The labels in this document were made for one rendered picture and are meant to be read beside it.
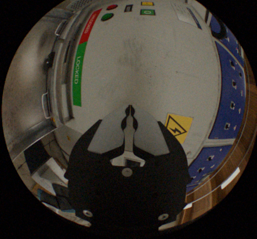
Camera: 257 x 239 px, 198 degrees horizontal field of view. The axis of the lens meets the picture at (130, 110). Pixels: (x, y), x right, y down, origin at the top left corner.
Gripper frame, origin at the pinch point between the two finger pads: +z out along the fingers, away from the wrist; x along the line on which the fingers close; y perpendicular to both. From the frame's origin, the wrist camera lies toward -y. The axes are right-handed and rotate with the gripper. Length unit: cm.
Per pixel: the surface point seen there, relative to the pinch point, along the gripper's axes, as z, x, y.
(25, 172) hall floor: -68, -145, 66
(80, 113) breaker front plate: 4.2, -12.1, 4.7
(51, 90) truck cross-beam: 9.0, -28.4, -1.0
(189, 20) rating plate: 4.4, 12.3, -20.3
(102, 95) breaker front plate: 3.6, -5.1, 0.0
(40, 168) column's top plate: -19, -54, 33
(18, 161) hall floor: -57, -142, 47
